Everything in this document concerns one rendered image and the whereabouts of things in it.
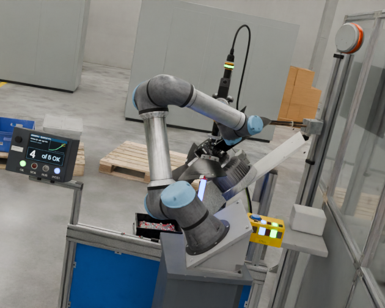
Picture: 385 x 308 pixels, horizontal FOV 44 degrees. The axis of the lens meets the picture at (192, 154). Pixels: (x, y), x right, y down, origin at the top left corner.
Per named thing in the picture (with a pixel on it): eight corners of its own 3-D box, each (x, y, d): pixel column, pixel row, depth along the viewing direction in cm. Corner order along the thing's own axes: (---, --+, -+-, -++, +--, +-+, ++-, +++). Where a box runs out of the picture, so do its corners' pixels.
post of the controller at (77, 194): (77, 222, 214) (83, 182, 208) (75, 225, 211) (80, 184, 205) (71, 221, 214) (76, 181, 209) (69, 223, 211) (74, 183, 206)
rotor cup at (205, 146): (225, 153, 253) (210, 134, 251) (231, 155, 239) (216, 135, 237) (205, 171, 252) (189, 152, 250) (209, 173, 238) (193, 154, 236)
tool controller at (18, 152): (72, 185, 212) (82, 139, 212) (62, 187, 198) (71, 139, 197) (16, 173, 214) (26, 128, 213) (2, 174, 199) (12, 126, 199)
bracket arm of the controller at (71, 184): (82, 189, 209) (83, 182, 208) (80, 190, 206) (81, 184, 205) (31, 177, 210) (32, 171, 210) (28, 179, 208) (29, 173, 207)
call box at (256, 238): (277, 241, 209) (283, 219, 206) (279, 251, 200) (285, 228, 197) (242, 233, 210) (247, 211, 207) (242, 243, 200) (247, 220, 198)
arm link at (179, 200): (192, 228, 165) (170, 198, 161) (172, 227, 176) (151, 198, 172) (212, 206, 171) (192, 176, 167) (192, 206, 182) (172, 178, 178)
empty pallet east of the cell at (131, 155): (213, 171, 613) (215, 160, 609) (202, 196, 517) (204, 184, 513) (124, 151, 626) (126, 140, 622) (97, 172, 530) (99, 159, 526)
